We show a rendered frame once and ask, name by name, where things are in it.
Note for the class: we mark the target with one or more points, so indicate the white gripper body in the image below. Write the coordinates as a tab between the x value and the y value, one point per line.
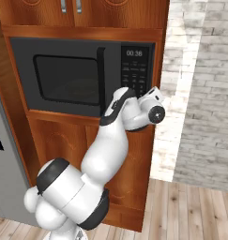
153	93

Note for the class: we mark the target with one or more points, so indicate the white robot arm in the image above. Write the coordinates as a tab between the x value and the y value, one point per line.
103	156

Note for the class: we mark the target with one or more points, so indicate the black microwave oven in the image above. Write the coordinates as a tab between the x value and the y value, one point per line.
135	62

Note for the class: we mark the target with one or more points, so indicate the wooden lower cupboard door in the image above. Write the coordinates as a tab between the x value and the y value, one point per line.
140	165
56	142

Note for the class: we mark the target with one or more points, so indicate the wooden cupboard door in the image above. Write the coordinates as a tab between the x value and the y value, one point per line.
56	142
124	12
31	12
140	165

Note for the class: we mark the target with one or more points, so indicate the wooden upper cupboard door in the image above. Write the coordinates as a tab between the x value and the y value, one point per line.
31	12
124	12

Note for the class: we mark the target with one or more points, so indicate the black microwave door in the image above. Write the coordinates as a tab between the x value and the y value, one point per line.
65	50

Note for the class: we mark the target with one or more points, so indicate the wooden bottom drawer front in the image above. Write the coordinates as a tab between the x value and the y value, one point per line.
128	218

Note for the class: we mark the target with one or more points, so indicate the grey fridge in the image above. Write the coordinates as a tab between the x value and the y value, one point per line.
9	175

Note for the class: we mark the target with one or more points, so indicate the wooden tall cabinet frame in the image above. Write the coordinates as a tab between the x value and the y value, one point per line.
87	31

